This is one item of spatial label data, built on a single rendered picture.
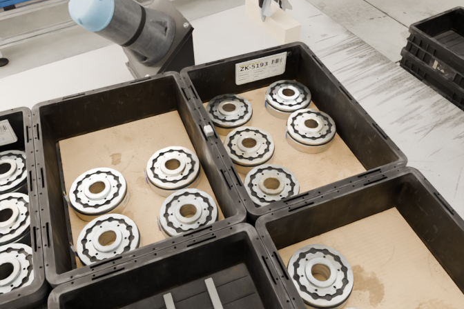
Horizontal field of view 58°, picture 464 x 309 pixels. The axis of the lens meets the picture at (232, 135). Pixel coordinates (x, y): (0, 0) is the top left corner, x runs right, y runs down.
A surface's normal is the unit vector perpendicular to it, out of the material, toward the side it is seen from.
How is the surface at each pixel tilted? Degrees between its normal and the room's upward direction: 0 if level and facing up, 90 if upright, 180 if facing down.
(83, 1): 46
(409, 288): 0
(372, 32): 0
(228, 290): 0
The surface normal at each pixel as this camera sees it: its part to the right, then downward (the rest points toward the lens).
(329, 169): 0.00, -0.69
